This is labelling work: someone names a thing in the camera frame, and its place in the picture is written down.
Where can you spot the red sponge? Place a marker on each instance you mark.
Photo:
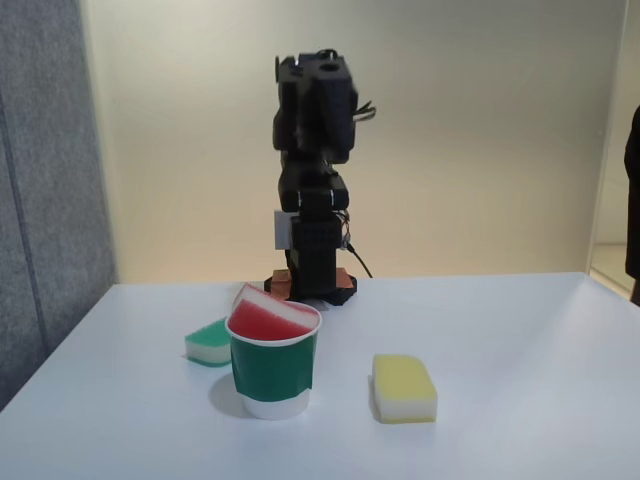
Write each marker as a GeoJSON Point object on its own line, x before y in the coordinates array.
{"type": "Point", "coordinates": [270, 320]}

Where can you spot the green sponge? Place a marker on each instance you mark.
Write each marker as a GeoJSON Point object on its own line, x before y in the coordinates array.
{"type": "Point", "coordinates": [207, 345]}

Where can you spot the white paper cup green band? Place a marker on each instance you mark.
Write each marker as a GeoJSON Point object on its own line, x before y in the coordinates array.
{"type": "Point", "coordinates": [270, 370]}

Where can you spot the gray partition panel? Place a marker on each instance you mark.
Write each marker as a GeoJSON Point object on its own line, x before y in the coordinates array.
{"type": "Point", "coordinates": [45, 200]}

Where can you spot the yellow sponge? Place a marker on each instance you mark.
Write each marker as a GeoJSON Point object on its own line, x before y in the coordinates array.
{"type": "Point", "coordinates": [402, 385]}

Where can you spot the person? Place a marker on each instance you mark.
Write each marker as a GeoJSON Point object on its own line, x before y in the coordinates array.
{"type": "Point", "coordinates": [634, 200]}

